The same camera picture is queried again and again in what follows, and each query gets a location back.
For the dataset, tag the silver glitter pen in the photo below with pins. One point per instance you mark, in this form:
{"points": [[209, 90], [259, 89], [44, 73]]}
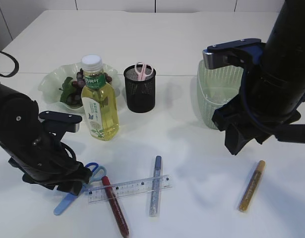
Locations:
{"points": [[153, 209]]}

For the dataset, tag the black mesh pen holder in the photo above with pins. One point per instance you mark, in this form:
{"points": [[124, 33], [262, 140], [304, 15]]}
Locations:
{"points": [[140, 95]]}

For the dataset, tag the purple artificial grape bunch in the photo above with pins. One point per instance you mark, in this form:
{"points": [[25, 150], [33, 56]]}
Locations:
{"points": [[75, 91]]}

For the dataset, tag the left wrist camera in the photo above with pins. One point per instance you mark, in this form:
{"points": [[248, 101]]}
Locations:
{"points": [[57, 122]]}

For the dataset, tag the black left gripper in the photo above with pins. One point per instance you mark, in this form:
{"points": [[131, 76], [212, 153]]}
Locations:
{"points": [[50, 163]]}

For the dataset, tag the clear plastic ruler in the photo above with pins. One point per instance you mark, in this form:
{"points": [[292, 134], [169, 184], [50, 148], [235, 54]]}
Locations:
{"points": [[127, 189]]}

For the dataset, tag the green woven plastic basket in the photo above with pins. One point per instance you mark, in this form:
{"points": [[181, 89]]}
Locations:
{"points": [[215, 88]]}

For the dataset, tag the pink scissors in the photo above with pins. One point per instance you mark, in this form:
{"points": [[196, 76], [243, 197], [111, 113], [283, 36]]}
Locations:
{"points": [[140, 69]]}

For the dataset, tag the gold glitter pen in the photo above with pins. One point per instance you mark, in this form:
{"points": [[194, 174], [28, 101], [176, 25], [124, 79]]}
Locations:
{"points": [[252, 185]]}

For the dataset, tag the yellow tea drink bottle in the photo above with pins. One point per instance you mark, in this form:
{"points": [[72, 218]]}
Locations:
{"points": [[103, 122]]}

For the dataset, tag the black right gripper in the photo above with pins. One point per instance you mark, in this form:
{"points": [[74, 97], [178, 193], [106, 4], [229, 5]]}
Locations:
{"points": [[242, 126]]}

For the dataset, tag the blue scissors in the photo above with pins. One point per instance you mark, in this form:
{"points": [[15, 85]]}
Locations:
{"points": [[98, 172]]}

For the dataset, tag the green wavy plastic plate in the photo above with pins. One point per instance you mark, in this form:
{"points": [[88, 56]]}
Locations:
{"points": [[52, 82]]}

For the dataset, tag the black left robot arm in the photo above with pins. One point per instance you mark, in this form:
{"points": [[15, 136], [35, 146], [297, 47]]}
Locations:
{"points": [[19, 118]]}

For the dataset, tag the red glitter pen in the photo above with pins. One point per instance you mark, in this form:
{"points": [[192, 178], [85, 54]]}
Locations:
{"points": [[115, 207]]}

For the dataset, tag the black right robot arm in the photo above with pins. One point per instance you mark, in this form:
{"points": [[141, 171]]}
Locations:
{"points": [[272, 84]]}

